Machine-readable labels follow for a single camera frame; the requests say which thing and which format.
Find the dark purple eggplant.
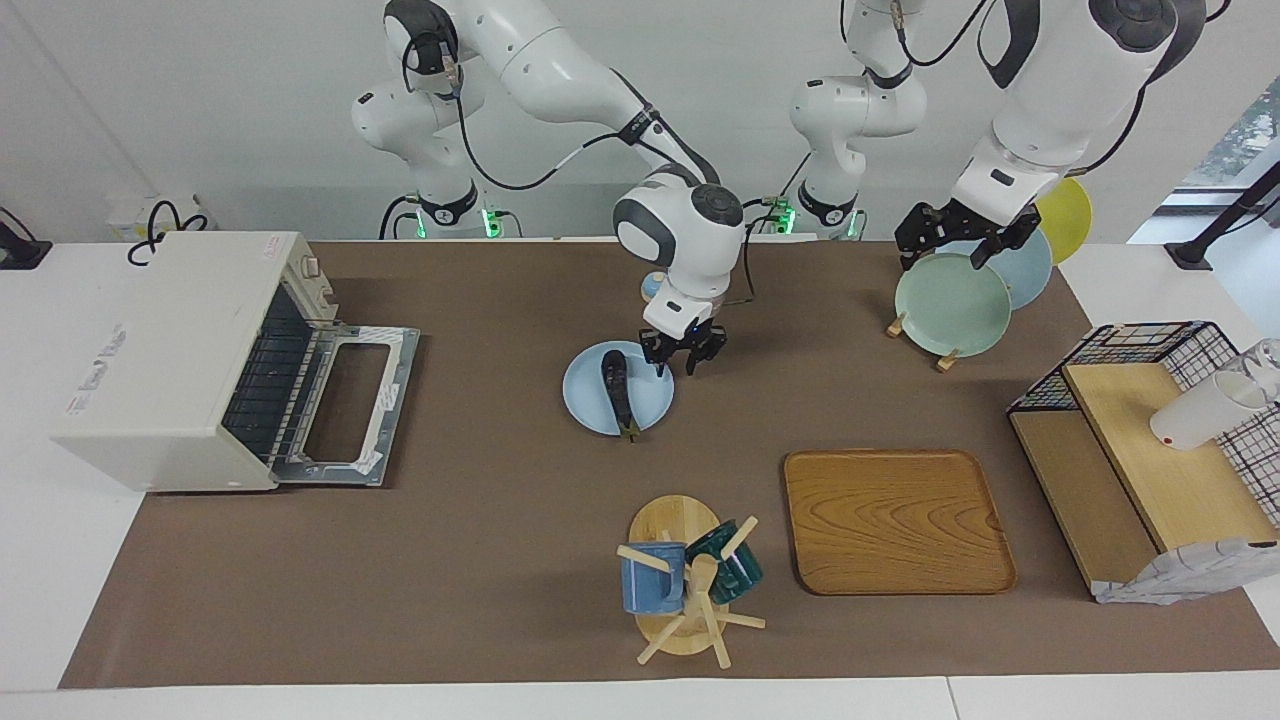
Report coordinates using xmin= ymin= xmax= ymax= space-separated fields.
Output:
xmin=600 ymin=350 xmax=641 ymax=441

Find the grey white marbled cloth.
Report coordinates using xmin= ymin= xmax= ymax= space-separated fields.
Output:
xmin=1095 ymin=538 xmax=1279 ymax=605

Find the wooden mug tree stand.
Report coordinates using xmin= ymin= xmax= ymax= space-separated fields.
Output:
xmin=616 ymin=494 xmax=767 ymax=669

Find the wooden plate rack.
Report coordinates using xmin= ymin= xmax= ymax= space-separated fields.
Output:
xmin=886 ymin=312 xmax=961 ymax=373

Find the wooden serving tray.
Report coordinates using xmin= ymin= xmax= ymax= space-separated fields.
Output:
xmin=783 ymin=449 xmax=1018 ymax=597

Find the yellow plate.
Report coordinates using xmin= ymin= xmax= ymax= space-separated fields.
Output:
xmin=1035 ymin=178 xmax=1093 ymax=266

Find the black desk clamp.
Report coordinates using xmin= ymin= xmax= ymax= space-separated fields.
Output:
xmin=0 ymin=207 xmax=53 ymax=271

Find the black base cable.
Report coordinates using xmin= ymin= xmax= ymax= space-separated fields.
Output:
xmin=718 ymin=150 xmax=813 ymax=236
xmin=378 ymin=195 xmax=421 ymax=241

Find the light blue racked plate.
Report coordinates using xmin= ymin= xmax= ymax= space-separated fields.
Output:
xmin=985 ymin=228 xmax=1053 ymax=311

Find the white toaster oven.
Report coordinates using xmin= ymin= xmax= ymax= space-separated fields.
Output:
xmin=50 ymin=232 xmax=336 ymax=493

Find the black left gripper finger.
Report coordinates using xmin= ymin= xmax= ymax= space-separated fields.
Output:
xmin=968 ymin=212 xmax=1043 ymax=271
xmin=893 ymin=203 xmax=946 ymax=273

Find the white power strip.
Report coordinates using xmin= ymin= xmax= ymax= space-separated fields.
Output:
xmin=108 ymin=195 xmax=201 ymax=241

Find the wooden shelf unit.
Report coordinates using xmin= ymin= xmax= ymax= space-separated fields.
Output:
xmin=1008 ymin=362 xmax=1280 ymax=601

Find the black clamp stand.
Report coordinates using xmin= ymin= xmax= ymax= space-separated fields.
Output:
xmin=1165 ymin=160 xmax=1280 ymax=271

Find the black oven power cable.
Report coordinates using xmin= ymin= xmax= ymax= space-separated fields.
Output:
xmin=127 ymin=200 xmax=216 ymax=266

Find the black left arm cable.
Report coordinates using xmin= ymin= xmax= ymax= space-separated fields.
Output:
xmin=840 ymin=0 xmax=1001 ymax=69

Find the brown table mat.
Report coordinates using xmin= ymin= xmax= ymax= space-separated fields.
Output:
xmin=58 ymin=240 xmax=1280 ymax=689

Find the oven door with glass window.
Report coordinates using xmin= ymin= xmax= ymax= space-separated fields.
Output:
xmin=272 ymin=322 xmax=421 ymax=488

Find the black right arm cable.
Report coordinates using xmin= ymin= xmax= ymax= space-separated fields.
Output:
xmin=400 ymin=35 xmax=651 ymax=193

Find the black wire basket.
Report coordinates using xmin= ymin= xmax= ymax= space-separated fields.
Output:
xmin=1007 ymin=321 xmax=1280 ymax=531

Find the pale green plate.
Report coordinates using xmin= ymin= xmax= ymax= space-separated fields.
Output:
xmin=894 ymin=252 xmax=1013 ymax=358

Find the window with dark frame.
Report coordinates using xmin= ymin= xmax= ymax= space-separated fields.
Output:
xmin=1130 ymin=75 xmax=1280 ymax=246

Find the white plastic cup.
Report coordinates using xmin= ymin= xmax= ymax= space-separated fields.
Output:
xmin=1149 ymin=370 xmax=1271 ymax=451

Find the dark green ceramic mug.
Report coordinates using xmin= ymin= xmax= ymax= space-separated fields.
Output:
xmin=685 ymin=520 xmax=764 ymax=605

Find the blue ceramic mug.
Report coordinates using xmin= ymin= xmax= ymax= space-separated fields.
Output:
xmin=620 ymin=542 xmax=689 ymax=615

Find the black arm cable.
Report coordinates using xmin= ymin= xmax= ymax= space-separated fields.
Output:
xmin=840 ymin=0 xmax=1001 ymax=69
xmin=400 ymin=35 xmax=651 ymax=193

